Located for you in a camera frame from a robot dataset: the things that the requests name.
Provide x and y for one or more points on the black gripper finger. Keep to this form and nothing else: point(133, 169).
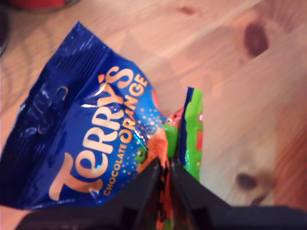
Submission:
point(134, 198)
point(192, 198)

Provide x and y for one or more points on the blue Terry's mini eggs bag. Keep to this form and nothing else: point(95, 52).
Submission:
point(84, 119)

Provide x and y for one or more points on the red-labelled tin can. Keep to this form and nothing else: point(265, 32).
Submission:
point(36, 3)

